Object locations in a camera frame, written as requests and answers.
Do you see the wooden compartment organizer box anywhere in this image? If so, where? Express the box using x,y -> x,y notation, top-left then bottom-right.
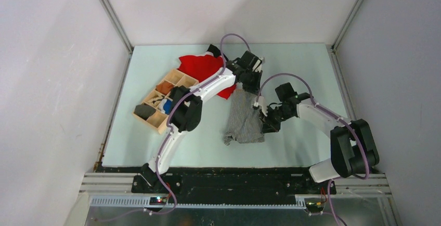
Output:
132,69 -> 199,134

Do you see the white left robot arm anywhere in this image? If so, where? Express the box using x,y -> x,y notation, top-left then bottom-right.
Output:
140,50 -> 267,193

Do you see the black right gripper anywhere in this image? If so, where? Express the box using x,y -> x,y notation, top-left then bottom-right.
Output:
258,105 -> 293,135

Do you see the grey striped underwear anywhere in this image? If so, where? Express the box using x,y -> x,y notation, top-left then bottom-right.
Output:
223,89 -> 265,145

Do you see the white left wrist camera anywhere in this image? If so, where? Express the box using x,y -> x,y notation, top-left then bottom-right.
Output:
253,58 -> 265,73

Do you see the dark grey rolled cloth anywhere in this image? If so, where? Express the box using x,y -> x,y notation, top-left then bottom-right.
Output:
133,103 -> 156,121

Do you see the red garment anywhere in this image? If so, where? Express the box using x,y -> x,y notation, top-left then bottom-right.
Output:
178,44 -> 236,100

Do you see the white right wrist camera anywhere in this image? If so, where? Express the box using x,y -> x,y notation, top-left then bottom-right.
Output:
253,96 -> 268,117

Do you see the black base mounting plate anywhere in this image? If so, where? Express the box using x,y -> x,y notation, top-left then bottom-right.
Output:
131,167 -> 328,206

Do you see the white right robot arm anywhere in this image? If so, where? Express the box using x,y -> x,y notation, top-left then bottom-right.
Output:
253,83 -> 380,194

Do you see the brown rolled cloth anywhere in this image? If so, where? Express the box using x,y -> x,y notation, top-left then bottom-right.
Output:
155,81 -> 175,95

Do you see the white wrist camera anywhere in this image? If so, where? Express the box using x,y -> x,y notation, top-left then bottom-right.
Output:
253,58 -> 265,73
253,96 -> 268,117

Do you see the aluminium front frame rail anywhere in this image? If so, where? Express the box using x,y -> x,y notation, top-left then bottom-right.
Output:
80,173 -> 392,209

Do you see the blue rolled cloth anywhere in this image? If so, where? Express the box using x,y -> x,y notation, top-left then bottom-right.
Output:
159,99 -> 172,115

